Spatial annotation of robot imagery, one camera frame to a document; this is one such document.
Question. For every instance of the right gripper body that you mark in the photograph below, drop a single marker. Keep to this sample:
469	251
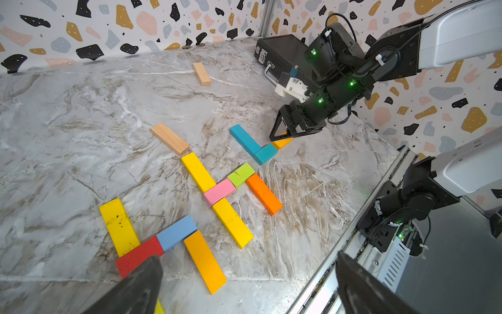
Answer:
336	60

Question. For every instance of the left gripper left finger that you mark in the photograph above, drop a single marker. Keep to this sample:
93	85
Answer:
136	293

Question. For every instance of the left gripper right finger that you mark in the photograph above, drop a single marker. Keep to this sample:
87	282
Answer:
361	292

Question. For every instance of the red block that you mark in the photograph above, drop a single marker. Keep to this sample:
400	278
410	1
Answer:
133	259

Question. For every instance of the light blue block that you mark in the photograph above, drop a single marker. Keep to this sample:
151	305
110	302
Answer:
176	233

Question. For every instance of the orange-yellow small block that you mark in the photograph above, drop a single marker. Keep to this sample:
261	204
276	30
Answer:
280	144

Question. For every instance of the teal block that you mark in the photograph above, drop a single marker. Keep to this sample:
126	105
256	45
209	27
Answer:
265	154
244	139

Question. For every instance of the orange block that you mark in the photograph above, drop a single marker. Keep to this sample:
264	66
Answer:
264	194

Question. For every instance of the pink block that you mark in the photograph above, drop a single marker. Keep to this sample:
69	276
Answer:
219	192

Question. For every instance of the green block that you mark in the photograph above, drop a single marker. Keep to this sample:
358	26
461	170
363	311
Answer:
241	174

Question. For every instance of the tan wooden block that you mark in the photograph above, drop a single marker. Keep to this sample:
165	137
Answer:
170	139

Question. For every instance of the lime yellow block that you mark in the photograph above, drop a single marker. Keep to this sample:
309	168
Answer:
159	308

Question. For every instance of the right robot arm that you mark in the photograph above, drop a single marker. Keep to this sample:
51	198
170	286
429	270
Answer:
464	31

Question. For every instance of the black briefcase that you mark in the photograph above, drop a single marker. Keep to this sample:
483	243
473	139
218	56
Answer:
284	52

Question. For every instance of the circuit board with leds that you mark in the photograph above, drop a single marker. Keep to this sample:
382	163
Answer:
410	235

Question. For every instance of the aluminium front rail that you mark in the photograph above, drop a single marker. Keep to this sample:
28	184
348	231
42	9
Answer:
320	294

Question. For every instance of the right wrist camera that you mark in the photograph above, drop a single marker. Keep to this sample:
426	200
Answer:
289	84

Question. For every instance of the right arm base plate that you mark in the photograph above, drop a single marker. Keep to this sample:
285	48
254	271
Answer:
382	218

